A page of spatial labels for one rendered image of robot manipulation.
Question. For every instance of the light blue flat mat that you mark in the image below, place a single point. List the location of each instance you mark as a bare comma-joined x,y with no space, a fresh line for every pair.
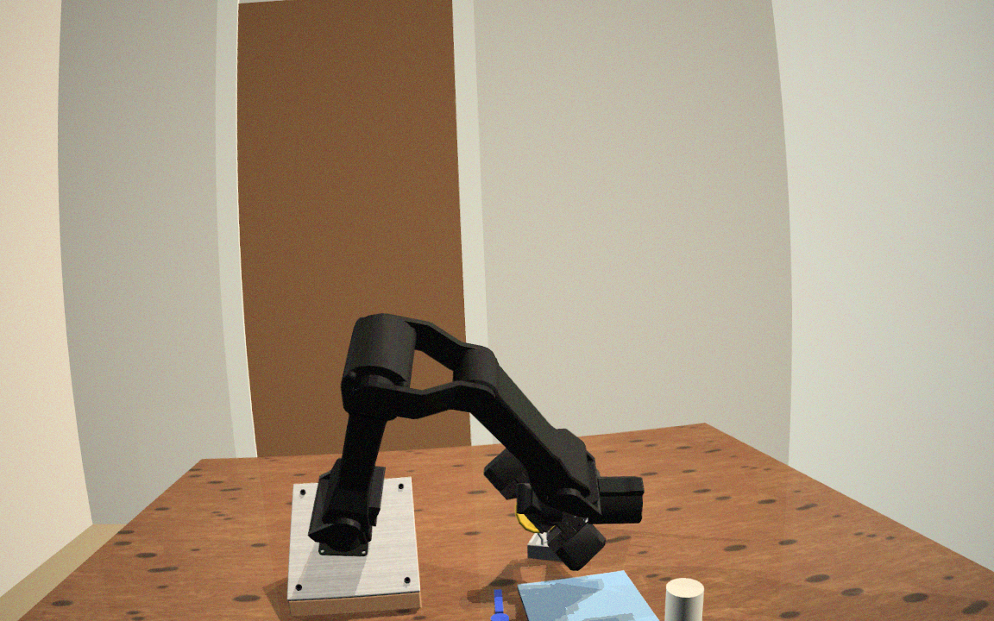
596,597

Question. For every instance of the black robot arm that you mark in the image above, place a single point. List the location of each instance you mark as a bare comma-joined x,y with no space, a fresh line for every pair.
564,481

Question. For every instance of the yellow plate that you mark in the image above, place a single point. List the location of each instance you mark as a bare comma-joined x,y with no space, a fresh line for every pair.
525,522

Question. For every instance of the cream cylinder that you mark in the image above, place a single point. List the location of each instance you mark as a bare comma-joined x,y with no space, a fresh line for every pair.
684,600

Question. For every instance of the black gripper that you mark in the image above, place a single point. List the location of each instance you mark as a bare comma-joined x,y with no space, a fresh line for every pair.
575,542

